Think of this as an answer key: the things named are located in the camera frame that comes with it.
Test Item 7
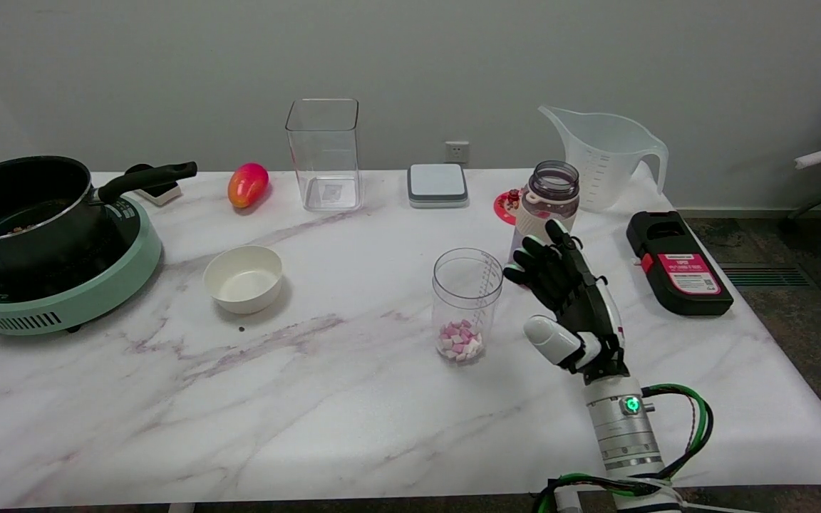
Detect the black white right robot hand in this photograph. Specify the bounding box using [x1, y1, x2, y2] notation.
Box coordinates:
[502, 219, 629, 386]

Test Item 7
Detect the transparent cup with candy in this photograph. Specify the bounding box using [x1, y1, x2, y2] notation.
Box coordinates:
[431, 247, 505, 365]

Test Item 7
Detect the pink white candy pile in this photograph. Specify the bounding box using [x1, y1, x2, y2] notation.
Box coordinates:
[437, 320, 484, 363]

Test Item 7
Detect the black box with pink label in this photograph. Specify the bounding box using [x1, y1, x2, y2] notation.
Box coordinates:
[626, 210, 735, 317]

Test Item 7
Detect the purple bottle with beige band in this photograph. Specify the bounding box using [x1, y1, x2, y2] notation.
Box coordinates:
[507, 160, 581, 266]

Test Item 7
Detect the red round bottle cap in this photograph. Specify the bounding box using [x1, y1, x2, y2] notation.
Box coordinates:
[493, 188, 524, 227]

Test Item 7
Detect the translucent plastic measuring jug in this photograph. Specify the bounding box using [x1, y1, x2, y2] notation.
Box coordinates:
[538, 105, 669, 214]

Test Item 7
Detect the dark floor vent grille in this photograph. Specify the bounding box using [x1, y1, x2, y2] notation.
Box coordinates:
[718, 262, 819, 290]

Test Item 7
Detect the grey white square lid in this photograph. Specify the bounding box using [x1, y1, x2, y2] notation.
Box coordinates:
[407, 163, 470, 209]

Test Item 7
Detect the clear square plastic container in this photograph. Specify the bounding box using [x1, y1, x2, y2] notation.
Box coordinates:
[285, 98, 364, 212]

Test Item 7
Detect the white round bowl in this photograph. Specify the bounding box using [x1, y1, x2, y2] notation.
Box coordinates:
[202, 245, 284, 315]

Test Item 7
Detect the red yellow mango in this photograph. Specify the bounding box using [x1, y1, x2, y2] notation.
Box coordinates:
[227, 162, 270, 209]

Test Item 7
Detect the white black small device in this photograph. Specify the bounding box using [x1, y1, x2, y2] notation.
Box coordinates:
[124, 164, 183, 207]

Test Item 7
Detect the green induction cooker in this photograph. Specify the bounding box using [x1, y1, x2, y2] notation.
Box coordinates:
[0, 194, 163, 336]

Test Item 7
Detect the green black robot cable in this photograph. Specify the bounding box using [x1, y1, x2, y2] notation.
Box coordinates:
[640, 383, 715, 480]

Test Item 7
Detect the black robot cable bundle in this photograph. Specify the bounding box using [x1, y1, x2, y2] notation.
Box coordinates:
[530, 473, 671, 513]

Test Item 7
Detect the black pot with handle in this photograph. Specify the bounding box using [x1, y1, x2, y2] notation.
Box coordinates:
[0, 155, 198, 277]

